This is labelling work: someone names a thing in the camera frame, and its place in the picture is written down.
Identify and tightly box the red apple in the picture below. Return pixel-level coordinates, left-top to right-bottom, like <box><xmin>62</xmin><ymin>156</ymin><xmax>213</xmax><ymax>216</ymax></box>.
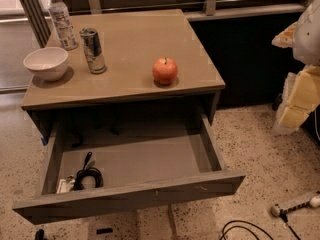
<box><xmin>152</xmin><ymin>57</ymin><xmax>178</xmax><ymax>85</ymax></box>

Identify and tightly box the black coiled cable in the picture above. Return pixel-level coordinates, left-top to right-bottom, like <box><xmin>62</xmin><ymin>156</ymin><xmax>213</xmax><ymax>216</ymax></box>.
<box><xmin>72</xmin><ymin>151</ymin><xmax>104</xmax><ymax>191</ymax></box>

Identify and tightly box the white adapter in drawer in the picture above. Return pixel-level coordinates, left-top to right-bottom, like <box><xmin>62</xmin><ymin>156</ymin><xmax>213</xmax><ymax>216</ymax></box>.
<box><xmin>56</xmin><ymin>176</ymin><xmax>75</xmax><ymax>194</ymax></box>

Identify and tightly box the white power strip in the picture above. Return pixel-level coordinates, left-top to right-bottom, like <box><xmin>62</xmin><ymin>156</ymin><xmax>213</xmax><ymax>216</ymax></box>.
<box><xmin>270</xmin><ymin>191</ymin><xmax>320</xmax><ymax>217</ymax></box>

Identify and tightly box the silver drink can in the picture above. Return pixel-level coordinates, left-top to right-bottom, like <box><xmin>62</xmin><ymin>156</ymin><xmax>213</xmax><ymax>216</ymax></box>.
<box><xmin>79</xmin><ymin>28</ymin><xmax>106</xmax><ymax>74</ymax></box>

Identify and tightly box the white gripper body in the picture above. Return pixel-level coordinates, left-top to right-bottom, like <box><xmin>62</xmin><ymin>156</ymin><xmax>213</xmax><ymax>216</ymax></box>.
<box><xmin>293</xmin><ymin>0</ymin><xmax>320</xmax><ymax>65</ymax></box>

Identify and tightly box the brown cabinet table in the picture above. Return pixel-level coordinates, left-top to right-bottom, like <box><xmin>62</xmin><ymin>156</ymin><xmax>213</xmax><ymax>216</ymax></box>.
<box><xmin>21</xmin><ymin>9</ymin><xmax>225</xmax><ymax>137</ymax></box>

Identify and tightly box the white ceramic bowl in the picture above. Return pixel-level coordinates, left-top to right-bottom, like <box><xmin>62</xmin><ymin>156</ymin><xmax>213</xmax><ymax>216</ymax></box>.
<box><xmin>23</xmin><ymin>47</ymin><xmax>68</xmax><ymax>81</ymax></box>

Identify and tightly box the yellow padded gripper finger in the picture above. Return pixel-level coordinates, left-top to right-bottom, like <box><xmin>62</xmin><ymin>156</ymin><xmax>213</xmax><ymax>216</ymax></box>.
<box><xmin>272</xmin><ymin>22</ymin><xmax>297</xmax><ymax>48</ymax></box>
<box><xmin>274</xmin><ymin>65</ymin><xmax>320</xmax><ymax>135</ymax></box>

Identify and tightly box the small black floor object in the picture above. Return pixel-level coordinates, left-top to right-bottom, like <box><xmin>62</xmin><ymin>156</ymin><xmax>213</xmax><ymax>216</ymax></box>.
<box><xmin>272</xmin><ymin>93</ymin><xmax>283</xmax><ymax>111</ymax></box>

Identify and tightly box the grey open top drawer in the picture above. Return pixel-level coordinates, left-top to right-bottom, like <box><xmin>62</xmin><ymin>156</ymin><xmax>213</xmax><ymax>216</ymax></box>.
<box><xmin>13</xmin><ymin>113</ymin><xmax>245</xmax><ymax>225</ymax></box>

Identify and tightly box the black floor cable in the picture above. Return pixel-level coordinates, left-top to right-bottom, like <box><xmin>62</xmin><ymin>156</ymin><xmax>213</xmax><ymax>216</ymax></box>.
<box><xmin>219</xmin><ymin>213</ymin><xmax>303</xmax><ymax>240</ymax></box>

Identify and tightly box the clear plastic water bottle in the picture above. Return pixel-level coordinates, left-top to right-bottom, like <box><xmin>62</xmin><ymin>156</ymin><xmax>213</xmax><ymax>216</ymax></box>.
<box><xmin>48</xmin><ymin>0</ymin><xmax>78</xmax><ymax>51</ymax></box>

